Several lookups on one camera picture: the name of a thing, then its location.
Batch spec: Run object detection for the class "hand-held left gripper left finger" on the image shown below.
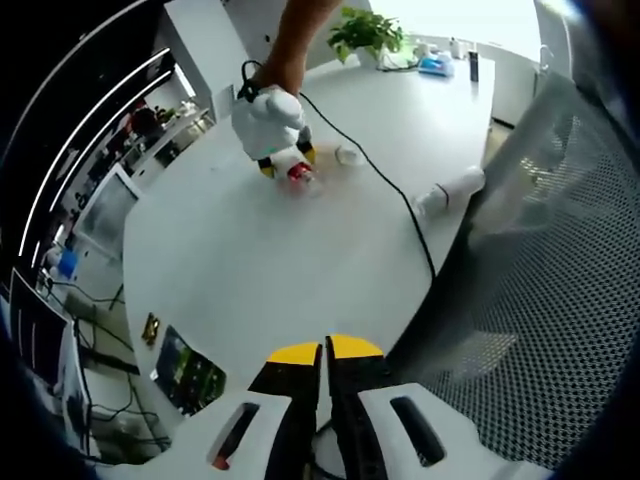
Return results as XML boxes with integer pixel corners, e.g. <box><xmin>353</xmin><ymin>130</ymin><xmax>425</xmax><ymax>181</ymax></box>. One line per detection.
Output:
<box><xmin>154</xmin><ymin>341</ymin><xmax>323</xmax><ymax>480</ymax></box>

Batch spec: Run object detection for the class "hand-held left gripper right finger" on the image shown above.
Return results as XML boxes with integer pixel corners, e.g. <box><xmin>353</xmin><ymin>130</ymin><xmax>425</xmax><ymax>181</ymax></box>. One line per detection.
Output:
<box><xmin>324</xmin><ymin>333</ymin><xmax>501</xmax><ymax>480</ymax></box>

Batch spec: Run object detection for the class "red collar skincare bottle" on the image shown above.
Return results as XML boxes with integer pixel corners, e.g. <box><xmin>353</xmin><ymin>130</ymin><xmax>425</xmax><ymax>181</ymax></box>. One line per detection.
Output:
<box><xmin>279</xmin><ymin>159</ymin><xmax>326</xmax><ymax>200</ymax></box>

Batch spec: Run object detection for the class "small white skincare bottle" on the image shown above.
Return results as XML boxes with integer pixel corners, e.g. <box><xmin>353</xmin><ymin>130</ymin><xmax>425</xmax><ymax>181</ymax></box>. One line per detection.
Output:
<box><xmin>414</xmin><ymin>166</ymin><xmax>486</xmax><ymax>214</ymax></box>
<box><xmin>333</xmin><ymin>144</ymin><xmax>364</xmax><ymax>166</ymax></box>

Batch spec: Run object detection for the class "dark green packet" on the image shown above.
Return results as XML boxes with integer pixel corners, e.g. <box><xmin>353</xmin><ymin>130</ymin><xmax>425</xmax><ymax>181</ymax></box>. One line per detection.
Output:
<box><xmin>155</xmin><ymin>324</ymin><xmax>226</xmax><ymax>416</ymax></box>

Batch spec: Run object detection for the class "small gold packet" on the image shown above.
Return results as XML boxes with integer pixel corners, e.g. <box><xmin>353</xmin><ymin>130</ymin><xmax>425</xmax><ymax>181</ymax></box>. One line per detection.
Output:
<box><xmin>141</xmin><ymin>312</ymin><xmax>161</xmax><ymax>344</ymax></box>

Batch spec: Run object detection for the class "white office desk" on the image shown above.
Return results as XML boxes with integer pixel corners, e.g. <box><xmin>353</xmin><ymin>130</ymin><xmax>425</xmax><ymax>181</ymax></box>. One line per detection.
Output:
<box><xmin>124</xmin><ymin>107</ymin><xmax>216</xmax><ymax>169</ymax></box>

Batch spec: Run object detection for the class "potted green plant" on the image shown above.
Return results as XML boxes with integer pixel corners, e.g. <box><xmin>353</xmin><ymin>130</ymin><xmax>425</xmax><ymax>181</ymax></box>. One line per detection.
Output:
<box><xmin>327</xmin><ymin>5</ymin><xmax>405</xmax><ymax>69</ymax></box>

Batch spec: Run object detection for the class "blue tissue pack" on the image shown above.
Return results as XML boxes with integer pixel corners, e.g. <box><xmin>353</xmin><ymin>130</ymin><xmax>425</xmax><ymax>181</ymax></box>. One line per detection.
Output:
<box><xmin>417</xmin><ymin>55</ymin><xmax>454</xmax><ymax>76</ymax></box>

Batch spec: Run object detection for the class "white partition screen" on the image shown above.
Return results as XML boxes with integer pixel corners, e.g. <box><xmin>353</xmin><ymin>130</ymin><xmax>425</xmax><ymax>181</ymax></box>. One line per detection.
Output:
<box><xmin>74</xmin><ymin>164</ymin><xmax>141</xmax><ymax>256</ymax></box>

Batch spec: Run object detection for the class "grey mesh office chair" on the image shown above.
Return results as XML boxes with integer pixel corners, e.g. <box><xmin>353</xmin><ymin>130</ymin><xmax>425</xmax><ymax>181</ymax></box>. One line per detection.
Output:
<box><xmin>389</xmin><ymin>69</ymin><xmax>640</xmax><ymax>471</ymax></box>

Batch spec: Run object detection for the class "ceiling light strip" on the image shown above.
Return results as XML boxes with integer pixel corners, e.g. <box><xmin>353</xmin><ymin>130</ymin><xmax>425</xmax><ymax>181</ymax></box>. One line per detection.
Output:
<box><xmin>18</xmin><ymin>47</ymin><xmax>171</xmax><ymax>257</ymax></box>
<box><xmin>31</xmin><ymin>69</ymin><xmax>174</xmax><ymax>267</ymax></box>

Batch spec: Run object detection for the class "small white desk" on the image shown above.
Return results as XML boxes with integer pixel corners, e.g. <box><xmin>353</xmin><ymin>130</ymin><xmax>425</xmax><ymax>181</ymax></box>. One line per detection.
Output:
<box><xmin>59</xmin><ymin>319</ymin><xmax>96</xmax><ymax>451</ymax></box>

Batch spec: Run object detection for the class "black monitor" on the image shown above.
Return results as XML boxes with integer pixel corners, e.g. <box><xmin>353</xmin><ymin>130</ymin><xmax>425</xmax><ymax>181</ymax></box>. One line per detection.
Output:
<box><xmin>9</xmin><ymin>272</ymin><xmax>71</xmax><ymax>386</ymax></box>

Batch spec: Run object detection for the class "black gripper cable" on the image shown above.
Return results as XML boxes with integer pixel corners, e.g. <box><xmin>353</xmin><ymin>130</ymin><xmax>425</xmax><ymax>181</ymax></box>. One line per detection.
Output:
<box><xmin>238</xmin><ymin>59</ymin><xmax>437</xmax><ymax>279</ymax></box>

